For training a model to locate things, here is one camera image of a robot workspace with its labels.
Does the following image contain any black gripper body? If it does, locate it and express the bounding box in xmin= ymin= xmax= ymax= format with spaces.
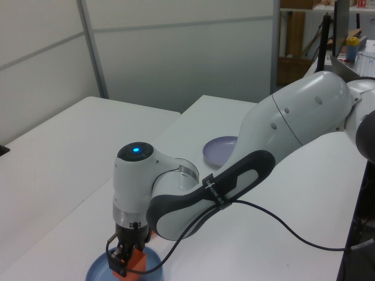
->
xmin=115 ymin=224 xmax=152 ymax=252

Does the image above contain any blue plate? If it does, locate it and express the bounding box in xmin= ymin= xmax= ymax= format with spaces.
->
xmin=84 ymin=245 xmax=164 ymax=281

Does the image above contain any purple plate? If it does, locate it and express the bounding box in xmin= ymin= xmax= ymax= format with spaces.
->
xmin=202 ymin=135 xmax=238 ymax=169

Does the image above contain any brown cardboard box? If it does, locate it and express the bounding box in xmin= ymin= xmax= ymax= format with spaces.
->
xmin=277 ymin=56 xmax=312 ymax=87

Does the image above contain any grey laptop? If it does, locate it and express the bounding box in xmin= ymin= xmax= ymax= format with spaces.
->
xmin=329 ymin=54 xmax=366 ymax=83

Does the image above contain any black monitor stand pole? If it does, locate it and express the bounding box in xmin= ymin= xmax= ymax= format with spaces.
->
xmin=320 ymin=13 xmax=332 ymax=73

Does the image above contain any blue cup with yellow lid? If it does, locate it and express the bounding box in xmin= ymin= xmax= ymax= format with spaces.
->
xmin=346 ymin=37 xmax=360 ymax=61

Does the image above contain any dark monitor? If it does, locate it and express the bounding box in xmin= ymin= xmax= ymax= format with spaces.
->
xmin=333 ymin=0 xmax=351 ymax=58

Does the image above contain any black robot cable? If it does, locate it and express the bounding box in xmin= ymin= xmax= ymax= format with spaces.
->
xmin=105 ymin=198 xmax=357 ymax=275

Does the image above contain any grey partition post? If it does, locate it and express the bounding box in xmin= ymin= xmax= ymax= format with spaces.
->
xmin=271 ymin=0 xmax=282 ymax=96

